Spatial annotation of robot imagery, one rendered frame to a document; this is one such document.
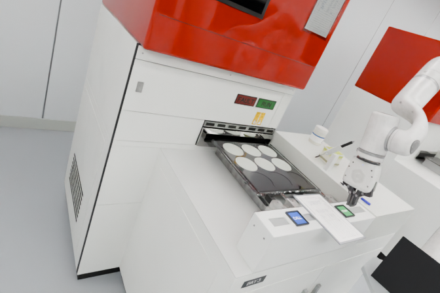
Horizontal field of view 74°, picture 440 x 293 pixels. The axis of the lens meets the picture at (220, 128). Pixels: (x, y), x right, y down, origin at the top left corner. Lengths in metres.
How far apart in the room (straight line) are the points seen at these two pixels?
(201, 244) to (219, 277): 0.12
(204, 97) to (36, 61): 1.65
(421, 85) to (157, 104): 0.93
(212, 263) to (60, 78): 2.05
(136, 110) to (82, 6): 1.49
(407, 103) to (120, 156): 1.05
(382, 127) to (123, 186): 1.01
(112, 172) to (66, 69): 1.49
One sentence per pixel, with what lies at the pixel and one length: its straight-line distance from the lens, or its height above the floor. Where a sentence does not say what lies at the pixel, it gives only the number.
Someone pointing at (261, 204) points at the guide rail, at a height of 0.84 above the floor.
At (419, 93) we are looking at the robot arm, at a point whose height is 1.42.
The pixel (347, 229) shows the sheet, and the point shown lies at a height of 0.96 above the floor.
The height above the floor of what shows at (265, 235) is 0.94.
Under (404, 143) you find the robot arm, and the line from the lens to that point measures 1.02.
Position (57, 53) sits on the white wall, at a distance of 2.57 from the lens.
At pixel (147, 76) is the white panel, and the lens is 1.08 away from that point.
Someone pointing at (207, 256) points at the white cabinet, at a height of 0.76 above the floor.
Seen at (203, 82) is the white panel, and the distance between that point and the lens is 1.18.
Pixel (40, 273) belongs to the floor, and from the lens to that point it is 1.80.
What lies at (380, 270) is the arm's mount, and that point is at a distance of 1.21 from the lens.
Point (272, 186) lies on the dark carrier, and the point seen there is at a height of 0.90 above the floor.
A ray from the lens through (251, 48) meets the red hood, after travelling 1.17.
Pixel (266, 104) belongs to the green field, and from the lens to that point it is 1.42.
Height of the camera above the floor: 1.43
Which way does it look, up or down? 22 degrees down
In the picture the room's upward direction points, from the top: 23 degrees clockwise
